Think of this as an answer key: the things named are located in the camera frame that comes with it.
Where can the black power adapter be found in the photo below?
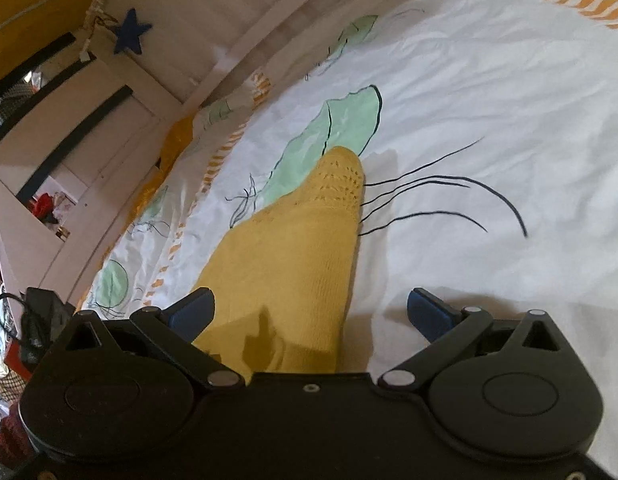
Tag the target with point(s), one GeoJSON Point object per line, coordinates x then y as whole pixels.
{"type": "Point", "coordinates": [44, 310]}

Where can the blue star decoration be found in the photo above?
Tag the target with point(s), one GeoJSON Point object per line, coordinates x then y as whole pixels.
{"type": "Point", "coordinates": [130, 32]}

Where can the beige wooden bed frame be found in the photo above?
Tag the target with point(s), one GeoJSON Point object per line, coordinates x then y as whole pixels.
{"type": "Point", "coordinates": [214, 10]}

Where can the yellow knitted garment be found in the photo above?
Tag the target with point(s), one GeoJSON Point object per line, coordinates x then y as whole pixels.
{"type": "Point", "coordinates": [289, 260]}

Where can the white leaf printed blanket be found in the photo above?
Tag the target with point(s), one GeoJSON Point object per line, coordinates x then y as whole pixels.
{"type": "Point", "coordinates": [464, 110]}

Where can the dark red cloth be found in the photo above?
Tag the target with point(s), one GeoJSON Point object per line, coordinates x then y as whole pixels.
{"type": "Point", "coordinates": [11, 435]}

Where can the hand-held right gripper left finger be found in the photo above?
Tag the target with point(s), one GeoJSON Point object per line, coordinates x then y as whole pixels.
{"type": "Point", "coordinates": [191, 312]}

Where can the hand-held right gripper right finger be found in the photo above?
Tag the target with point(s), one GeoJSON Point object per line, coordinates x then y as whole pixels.
{"type": "Point", "coordinates": [429, 312]}

